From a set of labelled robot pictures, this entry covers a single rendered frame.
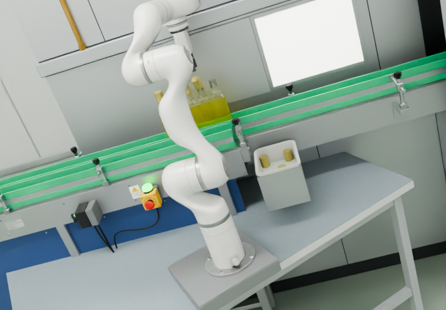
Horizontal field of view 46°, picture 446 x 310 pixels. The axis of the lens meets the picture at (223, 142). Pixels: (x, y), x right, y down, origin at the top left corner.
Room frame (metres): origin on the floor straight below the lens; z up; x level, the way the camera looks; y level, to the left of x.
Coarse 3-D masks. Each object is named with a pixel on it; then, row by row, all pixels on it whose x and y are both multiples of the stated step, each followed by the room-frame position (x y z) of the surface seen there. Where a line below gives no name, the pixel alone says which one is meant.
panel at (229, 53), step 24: (312, 0) 2.12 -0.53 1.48; (240, 24) 2.17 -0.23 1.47; (192, 48) 2.20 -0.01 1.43; (216, 48) 2.18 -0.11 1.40; (240, 48) 2.17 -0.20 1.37; (192, 72) 2.20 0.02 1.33; (216, 72) 2.19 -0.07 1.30; (240, 72) 2.17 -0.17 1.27; (264, 72) 2.16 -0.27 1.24; (192, 96) 2.21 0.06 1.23; (240, 96) 2.18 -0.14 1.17
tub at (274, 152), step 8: (280, 144) 1.92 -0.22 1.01; (288, 144) 1.91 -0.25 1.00; (256, 152) 1.92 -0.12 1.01; (264, 152) 1.93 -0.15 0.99; (272, 152) 1.92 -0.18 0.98; (280, 152) 1.92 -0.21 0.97; (296, 152) 1.80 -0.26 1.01; (256, 160) 1.85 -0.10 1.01; (272, 160) 1.92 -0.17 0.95; (280, 160) 1.91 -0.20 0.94; (296, 160) 1.79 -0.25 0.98; (256, 168) 1.78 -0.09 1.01; (264, 168) 1.90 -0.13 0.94; (272, 168) 1.87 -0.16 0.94; (280, 168) 1.72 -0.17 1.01; (288, 168) 1.71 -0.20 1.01
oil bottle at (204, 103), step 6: (198, 96) 2.08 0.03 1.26; (204, 96) 2.06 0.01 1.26; (198, 102) 2.06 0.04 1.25; (204, 102) 2.05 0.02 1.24; (210, 102) 2.05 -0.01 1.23; (204, 108) 2.05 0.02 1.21; (210, 108) 2.05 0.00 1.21; (204, 114) 2.05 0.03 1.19; (210, 114) 2.05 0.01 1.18; (204, 120) 2.06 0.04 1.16; (210, 120) 2.05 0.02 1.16; (216, 120) 2.05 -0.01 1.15
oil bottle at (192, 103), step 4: (188, 100) 2.07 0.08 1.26; (192, 100) 2.07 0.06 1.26; (196, 100) 2.09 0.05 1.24; (188, 104) 2.07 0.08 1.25; (192, 104) 2.06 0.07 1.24; (196, 104) 2.06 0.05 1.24; (192, 108) 2.06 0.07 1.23; (196, 108) 2.06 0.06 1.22; (192, 112) 2.06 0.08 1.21; (196, 112) 2.06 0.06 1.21; (192, 116) 2.06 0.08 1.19; (196, 116) 2.06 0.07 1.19; (200, 116) 2.06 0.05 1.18; (196, 120) 2.06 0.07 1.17; (200, 120) 2.06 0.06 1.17; (196, 124) 2.06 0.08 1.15; (200, 124) 2.06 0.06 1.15
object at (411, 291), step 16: (384, 208) 1.75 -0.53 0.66; (400, 208) 1.77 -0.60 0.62; (400, 224) 1.76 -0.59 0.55; (336, 240) 1.66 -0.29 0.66; (400, 240) 1.77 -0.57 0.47; (304, 256) 1.61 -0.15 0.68; (400, 256) 1.79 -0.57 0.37; (256, 288) 1.54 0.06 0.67; (416, 288) 1.77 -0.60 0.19; (384, 304) 1.73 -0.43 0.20; (416, 304) 1.76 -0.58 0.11
